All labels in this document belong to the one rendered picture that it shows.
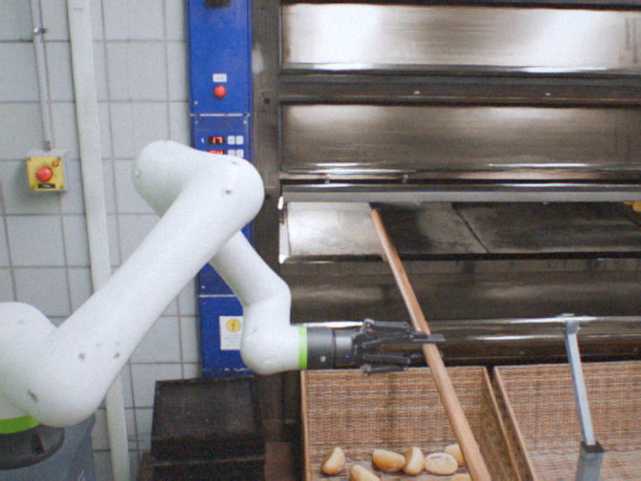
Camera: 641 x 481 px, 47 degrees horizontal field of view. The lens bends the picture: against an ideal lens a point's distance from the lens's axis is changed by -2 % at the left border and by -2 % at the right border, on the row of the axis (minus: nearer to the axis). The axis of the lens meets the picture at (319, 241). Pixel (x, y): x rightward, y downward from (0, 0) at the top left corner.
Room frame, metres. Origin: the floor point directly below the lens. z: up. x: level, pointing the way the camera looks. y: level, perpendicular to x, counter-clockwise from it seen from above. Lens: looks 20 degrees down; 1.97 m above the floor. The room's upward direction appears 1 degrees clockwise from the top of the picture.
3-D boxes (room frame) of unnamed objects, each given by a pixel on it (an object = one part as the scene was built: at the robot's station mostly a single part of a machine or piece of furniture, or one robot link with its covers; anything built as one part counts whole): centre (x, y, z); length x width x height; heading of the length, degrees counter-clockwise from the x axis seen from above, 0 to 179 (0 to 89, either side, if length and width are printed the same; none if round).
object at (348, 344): (1.43, -0.08, 1.20); 0.09 x 0.07 x 0.08; 93
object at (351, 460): (1.71, -0.24, 0.72); 0.56 x 0.49 x 0.28; 94
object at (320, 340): (1.43, 0.00, 1.20); 0.12 x 0.06 x 0.09; 3
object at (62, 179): (1.87, 0.71, 1.46); 0.10 x 0.07 x 0.10; 94
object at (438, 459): (1.81, -0.36, 0.62); 0.10 x 0.07 x 0.05; 82
